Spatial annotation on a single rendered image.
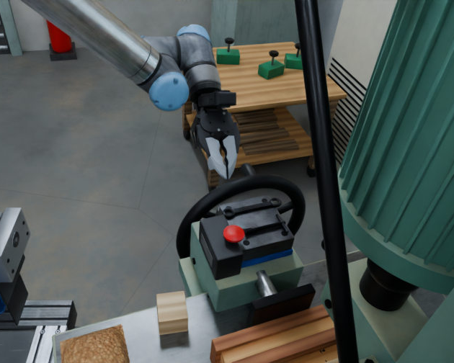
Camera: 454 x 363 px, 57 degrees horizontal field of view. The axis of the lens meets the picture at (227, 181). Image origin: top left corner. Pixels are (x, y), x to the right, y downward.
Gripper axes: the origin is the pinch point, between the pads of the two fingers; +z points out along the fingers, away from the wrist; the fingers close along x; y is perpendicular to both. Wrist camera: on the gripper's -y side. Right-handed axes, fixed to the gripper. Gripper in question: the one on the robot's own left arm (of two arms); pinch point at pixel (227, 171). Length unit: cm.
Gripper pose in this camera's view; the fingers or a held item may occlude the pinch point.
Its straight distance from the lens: 84.4
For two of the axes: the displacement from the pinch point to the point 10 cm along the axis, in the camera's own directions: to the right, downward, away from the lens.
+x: -9.4, 1.1, -3.3
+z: 2.1, 9.3, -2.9
